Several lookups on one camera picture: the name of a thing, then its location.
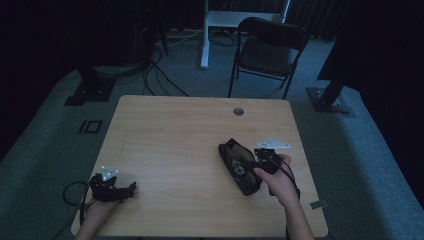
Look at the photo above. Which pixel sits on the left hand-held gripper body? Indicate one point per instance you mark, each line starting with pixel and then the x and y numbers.
pixel 105 191

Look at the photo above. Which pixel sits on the black folding chair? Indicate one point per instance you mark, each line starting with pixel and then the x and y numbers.
pixel 266 56

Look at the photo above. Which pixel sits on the black stand with base plate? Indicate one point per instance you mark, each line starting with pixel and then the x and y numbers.
pixel 91 90
pixel 328 100

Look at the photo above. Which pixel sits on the white desk frame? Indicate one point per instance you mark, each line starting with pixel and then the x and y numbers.
pixel 230 20

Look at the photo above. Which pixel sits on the dark curtain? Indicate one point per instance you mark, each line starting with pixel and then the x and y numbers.
pixel 383 50

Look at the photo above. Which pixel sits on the grey table grommet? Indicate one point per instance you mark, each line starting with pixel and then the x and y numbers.
pixel 238 111

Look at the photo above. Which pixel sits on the person's right hand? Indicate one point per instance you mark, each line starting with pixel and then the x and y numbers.
pixel 278 185

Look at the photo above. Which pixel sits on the black pencil case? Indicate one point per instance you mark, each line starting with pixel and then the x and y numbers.
pixel 248 187

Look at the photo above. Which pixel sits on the person's left hand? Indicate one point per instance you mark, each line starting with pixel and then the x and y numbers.
pixel 96 211

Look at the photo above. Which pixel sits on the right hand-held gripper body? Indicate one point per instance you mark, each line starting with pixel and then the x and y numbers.
pixel 268 160

